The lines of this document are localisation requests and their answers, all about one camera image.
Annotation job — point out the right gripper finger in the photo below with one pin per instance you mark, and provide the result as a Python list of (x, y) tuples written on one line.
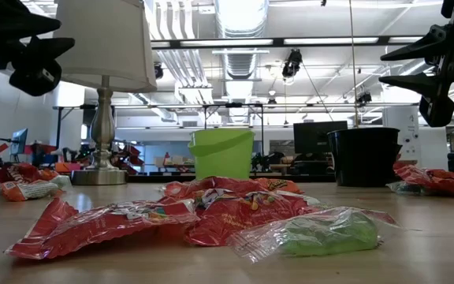
[(424, 83), (428, 45)]

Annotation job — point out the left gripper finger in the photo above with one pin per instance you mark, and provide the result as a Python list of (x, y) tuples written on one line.
[(47, 47), (22, 21)]

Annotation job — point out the red Skittles packet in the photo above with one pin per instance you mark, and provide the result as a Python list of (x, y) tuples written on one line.
[(93, 229), (416, 173), (231, 221), (211, 184)]

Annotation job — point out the red snack bags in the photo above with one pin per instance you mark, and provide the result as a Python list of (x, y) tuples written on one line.
[(26, 190)]

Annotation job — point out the monitor on arm mount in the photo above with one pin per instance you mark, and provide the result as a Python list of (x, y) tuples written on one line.
[(19, 141)]

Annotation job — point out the black background robot arm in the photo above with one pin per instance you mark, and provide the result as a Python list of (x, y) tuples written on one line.
[(266, 161)]

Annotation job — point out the white shade silver table lamp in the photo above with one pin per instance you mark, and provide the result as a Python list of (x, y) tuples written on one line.
[(105, 39)]

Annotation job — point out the thin vertical pole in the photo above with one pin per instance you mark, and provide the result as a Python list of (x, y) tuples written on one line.
[(353, 63)]

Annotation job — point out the black plastic bucket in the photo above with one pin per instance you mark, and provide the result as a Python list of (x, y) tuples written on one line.
[(363, 158)]

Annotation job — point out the black computer monitor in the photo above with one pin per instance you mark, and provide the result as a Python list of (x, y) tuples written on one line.
[(313, 136)]

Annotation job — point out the black overhead light beam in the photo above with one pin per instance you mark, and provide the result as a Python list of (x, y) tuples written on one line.
[(270, 41)]

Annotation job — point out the green plastic bucket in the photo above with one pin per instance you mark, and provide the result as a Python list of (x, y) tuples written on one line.
[(221, 158)]

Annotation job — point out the black ceiling-hung camera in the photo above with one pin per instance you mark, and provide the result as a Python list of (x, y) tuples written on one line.
[(292, 63), (158, 71), (365, 98)]

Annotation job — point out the black aluminium table frame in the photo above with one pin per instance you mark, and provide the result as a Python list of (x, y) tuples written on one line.
[(164, 178)]

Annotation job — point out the silver ventilation duct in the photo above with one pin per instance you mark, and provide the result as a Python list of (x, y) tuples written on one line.
[(243, 63)]

